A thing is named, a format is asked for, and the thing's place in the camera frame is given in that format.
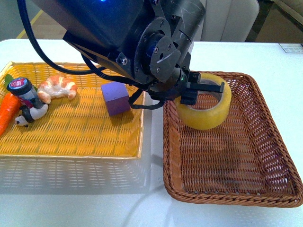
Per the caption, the toy croissant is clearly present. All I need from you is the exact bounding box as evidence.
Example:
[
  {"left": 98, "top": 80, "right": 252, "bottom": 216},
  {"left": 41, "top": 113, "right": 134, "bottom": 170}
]
[{"left": 37, "top": 76, "right": 78, "bottom": 104}]

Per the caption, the small black-lidded jar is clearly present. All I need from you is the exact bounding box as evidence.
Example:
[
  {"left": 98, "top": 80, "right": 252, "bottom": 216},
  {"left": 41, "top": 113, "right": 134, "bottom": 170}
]
[{"left": 7, "top": 77, "right": 38, "bottom": 108}]

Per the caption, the brown wicker basket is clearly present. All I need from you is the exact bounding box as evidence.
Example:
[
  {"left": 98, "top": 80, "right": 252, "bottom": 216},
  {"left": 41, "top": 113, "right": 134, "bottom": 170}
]
[{"left": 163, "top": 72, "right": 303, "bottom": 208}]

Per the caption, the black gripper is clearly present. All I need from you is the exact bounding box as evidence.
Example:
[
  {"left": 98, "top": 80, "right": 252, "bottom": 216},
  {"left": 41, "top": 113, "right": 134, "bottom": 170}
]
[{"left": 148, "top": 68, "right": 225, "bottom": 105}]

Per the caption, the small label sticker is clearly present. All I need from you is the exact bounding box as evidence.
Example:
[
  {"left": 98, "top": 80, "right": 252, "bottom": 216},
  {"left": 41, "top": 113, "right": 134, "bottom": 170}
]
[{"left": 279, "top": 43, "right": 303, "bottom": 54}]

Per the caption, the clear packing tape roll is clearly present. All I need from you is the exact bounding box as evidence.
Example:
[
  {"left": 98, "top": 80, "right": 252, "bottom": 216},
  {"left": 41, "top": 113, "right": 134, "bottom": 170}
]
[{"left": 174, "top": 72, "right": 232, "bottom": 130}]

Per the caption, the purple foam cube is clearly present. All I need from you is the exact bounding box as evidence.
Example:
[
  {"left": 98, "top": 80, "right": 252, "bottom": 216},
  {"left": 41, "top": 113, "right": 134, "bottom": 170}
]
[{"left": 101, "top": 82, "right": 131, "bottom": 116}]

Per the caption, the orange toy carrot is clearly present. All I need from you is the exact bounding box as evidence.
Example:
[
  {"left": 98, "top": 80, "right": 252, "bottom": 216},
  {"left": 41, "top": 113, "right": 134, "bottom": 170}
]
[{"left": 0, "top": 93, "right": 21, "bottom": 135}]

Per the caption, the yellow woven basket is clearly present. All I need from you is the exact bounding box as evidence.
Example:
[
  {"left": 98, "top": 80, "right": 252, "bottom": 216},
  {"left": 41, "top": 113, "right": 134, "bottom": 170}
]
[{"left": 0, "top": 74, "right": 143, "bottom": 158}]

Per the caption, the black cable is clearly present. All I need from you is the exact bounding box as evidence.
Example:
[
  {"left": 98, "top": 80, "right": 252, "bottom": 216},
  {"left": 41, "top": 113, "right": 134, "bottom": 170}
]
[{"left": 16, "top": 0, "right": 166, "bottom": 111}]

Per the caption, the panda figurine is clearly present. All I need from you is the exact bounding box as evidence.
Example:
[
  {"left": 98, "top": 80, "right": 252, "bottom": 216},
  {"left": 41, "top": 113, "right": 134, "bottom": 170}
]
[{"left": 15, "top": 98, "right": 48, "bottom": 127}]

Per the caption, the right grey chair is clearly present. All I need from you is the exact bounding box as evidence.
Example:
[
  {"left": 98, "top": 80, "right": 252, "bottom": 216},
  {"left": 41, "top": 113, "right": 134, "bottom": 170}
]
[{"left": 200, "top": 0, "right": 259, "bottom": 42}]

